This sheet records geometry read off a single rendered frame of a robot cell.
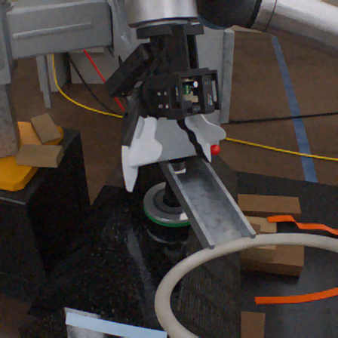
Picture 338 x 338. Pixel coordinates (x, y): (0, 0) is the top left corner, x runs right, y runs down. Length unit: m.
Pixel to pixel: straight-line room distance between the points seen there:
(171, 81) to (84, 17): 1.25
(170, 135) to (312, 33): 0.64
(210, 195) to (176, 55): 0.76
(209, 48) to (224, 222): 0.46
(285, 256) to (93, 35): 1.53
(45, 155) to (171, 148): 0.75
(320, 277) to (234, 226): 1.40
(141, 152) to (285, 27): 0.32
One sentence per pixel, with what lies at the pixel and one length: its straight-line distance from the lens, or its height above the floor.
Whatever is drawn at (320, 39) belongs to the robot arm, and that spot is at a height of 1.63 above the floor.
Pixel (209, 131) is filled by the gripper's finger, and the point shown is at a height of 1.53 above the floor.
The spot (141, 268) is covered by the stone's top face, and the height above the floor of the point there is 0.80.
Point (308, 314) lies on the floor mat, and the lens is 2.28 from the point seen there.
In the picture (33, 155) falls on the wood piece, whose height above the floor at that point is 0.83.
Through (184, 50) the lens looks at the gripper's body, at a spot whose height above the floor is 1.66.
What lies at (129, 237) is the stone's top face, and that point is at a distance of 1.44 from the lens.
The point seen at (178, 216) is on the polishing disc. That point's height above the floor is 0.86.
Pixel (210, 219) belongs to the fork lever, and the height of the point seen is 1.06.
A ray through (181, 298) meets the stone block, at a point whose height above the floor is 0.79.
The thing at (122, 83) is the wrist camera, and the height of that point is 1.59.
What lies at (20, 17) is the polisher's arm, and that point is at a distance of 1.72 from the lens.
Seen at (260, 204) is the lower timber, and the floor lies 0.09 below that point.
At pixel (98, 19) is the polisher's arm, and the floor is 1.36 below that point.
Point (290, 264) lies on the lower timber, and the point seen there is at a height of 0.11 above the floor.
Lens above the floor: 1.83
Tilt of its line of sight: 36 degrees down
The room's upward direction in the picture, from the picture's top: straight up
